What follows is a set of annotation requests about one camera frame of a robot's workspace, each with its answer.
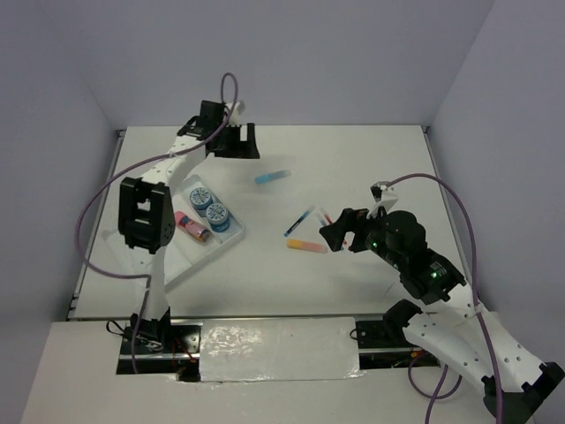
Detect white divided plastic tray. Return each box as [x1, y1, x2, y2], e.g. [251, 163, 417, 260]
[102, 174, 246, 295]

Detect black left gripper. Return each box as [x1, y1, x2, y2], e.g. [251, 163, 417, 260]
[215, 123, 260, 160]

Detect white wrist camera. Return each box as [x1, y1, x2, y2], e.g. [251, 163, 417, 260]
[366, 181, 398, 219]
[225, 101, 245, 126]

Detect red gel pen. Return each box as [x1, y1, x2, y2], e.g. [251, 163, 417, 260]
[320, 208, 348, 246]

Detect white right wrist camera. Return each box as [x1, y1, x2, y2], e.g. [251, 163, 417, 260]
[366, 181, 398, 219]

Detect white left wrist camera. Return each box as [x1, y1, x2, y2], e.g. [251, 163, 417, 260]
[225, 101, 245, 126]

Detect blue round container in tray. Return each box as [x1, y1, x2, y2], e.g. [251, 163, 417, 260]
[189, 186, 214, 213]

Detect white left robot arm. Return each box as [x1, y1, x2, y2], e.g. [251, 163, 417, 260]
[117, 101, 260, 352]

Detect pink sticky notes tube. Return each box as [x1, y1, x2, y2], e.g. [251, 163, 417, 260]
[174, 211, 211, 243]

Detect silver foil sheet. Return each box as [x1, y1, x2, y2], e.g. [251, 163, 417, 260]
[200, 317, 363, 382]

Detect yellow pink highlighter pen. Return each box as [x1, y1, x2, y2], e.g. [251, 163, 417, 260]
[287, 238, 328, 254]

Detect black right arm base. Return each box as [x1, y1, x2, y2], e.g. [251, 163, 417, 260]
[349, 320, 439, 370]

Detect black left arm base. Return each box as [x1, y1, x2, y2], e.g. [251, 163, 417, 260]
[105, 318, 202, 382]

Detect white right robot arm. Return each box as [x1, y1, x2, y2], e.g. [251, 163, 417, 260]
[320, 208, 564, 423]

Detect blue round splash-lid container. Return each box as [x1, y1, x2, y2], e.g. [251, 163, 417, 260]
[205, 202, 230, 233]

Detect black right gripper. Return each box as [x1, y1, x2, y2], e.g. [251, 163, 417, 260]
[318, 202, 403, 269]

